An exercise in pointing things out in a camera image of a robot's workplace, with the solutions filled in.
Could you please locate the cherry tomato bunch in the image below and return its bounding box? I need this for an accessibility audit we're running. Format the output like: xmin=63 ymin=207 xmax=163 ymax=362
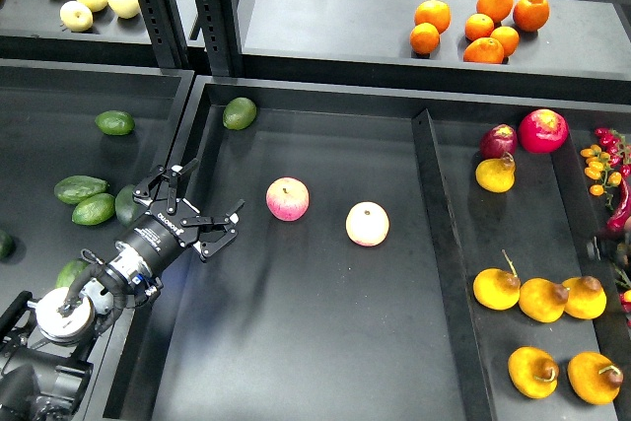
xmin=580 ymin=127 xmax=630 ymax=197

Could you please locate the black tray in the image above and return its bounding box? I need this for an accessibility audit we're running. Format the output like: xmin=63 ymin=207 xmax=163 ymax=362
xmin=84 ymin=77 xmax=489 ymax=420
xmin=420 ymin=101 xmax=630 ymax=420
xmin=1 ymin=59 xmax=193 ymax=307

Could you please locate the black shelf post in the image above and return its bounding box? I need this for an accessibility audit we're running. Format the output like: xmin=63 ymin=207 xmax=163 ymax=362
xmin=138 ymin=0 xmax=182 ymax=69
xmin=194 ymin=0 xmax=244 ymax=78

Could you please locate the bright red apple right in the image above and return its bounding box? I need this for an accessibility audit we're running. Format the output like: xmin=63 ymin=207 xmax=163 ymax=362
xmin=518 ymin=108 xmax=569 ymax=154

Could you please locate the orange top centre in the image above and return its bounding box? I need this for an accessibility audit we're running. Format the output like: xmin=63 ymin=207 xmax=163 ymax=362
xmin=476 ymin=0 xmax=514 ymax=24

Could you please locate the orange right lower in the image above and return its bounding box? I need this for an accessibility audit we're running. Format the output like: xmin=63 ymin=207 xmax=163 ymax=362
xmin=490 ymin=26 xmax=520 ymax=58

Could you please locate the orange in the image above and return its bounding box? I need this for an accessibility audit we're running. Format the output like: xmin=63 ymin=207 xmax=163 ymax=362
xmin=463 ymin=36 xmax=505 ymax=64
xmin=513 ymin=0 xmax=550 ymax=33
xmin=414 ymin=0 xmax=452 ymax=34
xmin=490 ymin=26 xmax=520 ymax=58
xmin=409 ymin=23 xmax=440 ymax=55
xmin=476 ymin=0 xmax=514 ymax=24

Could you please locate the orange middle small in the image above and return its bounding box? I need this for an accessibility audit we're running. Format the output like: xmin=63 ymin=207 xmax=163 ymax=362
xmin=464 ymin=13 xmax=495 ymax=41

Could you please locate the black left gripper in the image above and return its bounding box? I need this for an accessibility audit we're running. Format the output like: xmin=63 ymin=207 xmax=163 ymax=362
xmin=115 ymin=158 xmax=245 ymax=276

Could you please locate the black shelf post left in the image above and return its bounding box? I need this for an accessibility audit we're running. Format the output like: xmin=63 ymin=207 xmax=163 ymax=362
xmin=138 ymin=0 xmax=182 ymax=69

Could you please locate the dark avocado left edge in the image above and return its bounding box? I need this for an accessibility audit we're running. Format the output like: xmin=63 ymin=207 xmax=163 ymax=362
xmin=0 ymin=229 xmax=15 ymax=259

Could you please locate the orange top left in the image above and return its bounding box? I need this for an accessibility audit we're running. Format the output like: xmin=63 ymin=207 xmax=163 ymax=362
xmin=414 ymin=0 xmax=452 ymax=34

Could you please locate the pink red apple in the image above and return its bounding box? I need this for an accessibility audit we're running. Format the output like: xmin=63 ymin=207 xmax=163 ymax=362
xmin=265 ymin=176 xmax=310 ymax=222

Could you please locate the black left tray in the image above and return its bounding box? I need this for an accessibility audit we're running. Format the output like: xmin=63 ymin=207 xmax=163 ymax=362
xmin=1 ymin=59 xmax=193 ymax=307

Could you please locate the orange front bottom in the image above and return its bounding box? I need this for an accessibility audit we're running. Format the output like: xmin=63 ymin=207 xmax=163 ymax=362
xmin=463 ymin=36 xmax=505 ymax=64

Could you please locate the green avocado tray corner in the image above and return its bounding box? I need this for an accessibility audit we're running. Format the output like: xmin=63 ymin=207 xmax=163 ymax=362
xmin=223 ymin=97 xmax=257 ymax=130

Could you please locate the black centre tray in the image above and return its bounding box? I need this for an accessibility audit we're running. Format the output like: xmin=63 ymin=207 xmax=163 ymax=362
xmin=84 ymin=77 xmax=489 ymax=420

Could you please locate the black right tray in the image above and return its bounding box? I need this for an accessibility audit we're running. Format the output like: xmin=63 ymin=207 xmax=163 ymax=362
xmin=420 ymin=101 xmax=630 ymax=420

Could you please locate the pale yellow pear right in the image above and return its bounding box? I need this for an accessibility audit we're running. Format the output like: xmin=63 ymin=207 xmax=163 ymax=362
xmin=107 ymin=0 xmax=141 ymax=20

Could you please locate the dark green avocado cluster right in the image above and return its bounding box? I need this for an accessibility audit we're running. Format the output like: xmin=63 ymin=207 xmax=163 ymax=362
xmin=114 ymin=184 xmax=144 ymax=228

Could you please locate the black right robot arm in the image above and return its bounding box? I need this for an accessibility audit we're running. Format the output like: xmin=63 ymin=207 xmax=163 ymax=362
xmin=587 ymin=231 xmax=630 ymax=270

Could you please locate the black shelf post right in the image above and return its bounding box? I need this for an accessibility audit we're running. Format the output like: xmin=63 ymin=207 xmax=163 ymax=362
xmin=194 ymin=0 xmax=244 ymax=78

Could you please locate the orange lower left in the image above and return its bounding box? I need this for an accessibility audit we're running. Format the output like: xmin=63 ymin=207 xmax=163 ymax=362
xmin=409 ymin=23 xmax=440 ymax=55

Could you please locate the black metal divider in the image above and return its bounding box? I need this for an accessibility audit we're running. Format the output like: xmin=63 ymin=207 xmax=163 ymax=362
xmin=412 ymin=109 xmax=489 ymax=420

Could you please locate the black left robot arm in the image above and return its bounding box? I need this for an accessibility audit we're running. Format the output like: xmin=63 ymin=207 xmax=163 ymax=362
xmin=1 ymin=160 xmax=245 ymax=420

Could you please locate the orange top right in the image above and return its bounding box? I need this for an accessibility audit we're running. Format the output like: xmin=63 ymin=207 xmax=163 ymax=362
xmin=513 ymin=0 xmax=550 ymax=33

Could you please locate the dark red apple right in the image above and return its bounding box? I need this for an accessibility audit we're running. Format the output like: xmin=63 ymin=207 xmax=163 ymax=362
xmin=479 ymin=124 xmax=518 ymax=160

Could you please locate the pale yellow pear front left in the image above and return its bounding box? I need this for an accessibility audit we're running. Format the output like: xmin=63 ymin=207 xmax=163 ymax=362
xmin=59 ymin=1 xmax=94 ymax=33

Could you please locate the pale pink apple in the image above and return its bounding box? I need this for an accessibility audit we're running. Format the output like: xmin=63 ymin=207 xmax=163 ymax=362
xmin=345 ymin=201 xmax=389 ymax=246

